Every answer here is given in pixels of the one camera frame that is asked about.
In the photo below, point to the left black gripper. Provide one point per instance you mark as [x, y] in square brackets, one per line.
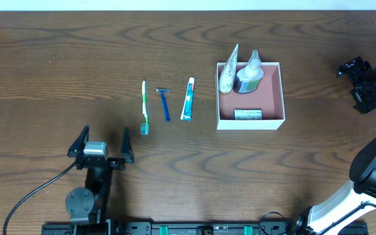
[110, 162]

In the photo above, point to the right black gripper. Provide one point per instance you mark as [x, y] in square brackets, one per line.
[364, 86]

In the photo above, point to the green white toothbrush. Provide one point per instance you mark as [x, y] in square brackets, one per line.
[144, 126]

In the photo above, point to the teal white toothpaste tube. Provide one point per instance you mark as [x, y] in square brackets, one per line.
[186, 113]

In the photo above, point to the clear pump soap bottle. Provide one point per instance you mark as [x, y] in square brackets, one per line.
[248, 78]

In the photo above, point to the green white soap bar box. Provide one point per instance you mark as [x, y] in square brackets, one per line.
[247, 114]

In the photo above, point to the white floral lotion tube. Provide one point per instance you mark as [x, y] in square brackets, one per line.
[227, 76]

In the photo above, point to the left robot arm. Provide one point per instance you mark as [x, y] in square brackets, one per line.
[87, 205]

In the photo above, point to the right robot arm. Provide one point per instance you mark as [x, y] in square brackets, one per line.
[339, 214]

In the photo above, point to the blue disposable razor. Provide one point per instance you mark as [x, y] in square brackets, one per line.
[162, 91]

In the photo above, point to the white cardboard box pink interior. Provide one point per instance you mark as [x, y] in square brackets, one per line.
[268, 98]

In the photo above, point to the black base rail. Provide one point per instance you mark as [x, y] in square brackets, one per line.
[147, 228]

